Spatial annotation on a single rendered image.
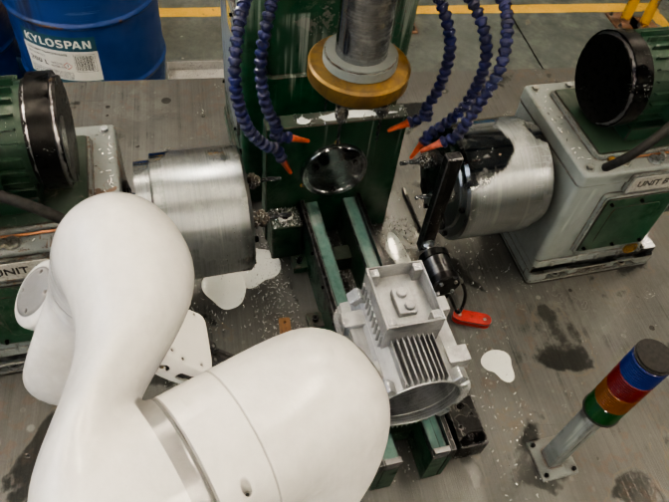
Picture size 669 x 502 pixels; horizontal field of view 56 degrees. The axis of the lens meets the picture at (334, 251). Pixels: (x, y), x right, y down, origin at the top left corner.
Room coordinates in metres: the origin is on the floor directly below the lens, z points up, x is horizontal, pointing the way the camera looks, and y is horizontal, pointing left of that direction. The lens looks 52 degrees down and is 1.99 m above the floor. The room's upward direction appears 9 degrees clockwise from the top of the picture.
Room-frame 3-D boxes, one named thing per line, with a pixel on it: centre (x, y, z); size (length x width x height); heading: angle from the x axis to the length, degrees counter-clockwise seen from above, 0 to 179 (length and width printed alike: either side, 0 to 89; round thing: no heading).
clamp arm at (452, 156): (0.83, -0.18, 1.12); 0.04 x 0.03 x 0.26; 21
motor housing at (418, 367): (0.57, -0.14, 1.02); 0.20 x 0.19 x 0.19; 21
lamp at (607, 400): (0.51, -0.48, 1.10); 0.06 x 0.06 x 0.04
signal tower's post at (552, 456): (0.51, -0.48, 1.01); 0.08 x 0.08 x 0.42; 21
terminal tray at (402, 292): (0.60, -0.12, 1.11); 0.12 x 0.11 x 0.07; 21
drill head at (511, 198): (1.02, -0.32, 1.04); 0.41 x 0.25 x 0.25; 111
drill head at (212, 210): (0.77, 0.32, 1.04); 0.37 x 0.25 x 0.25; 111
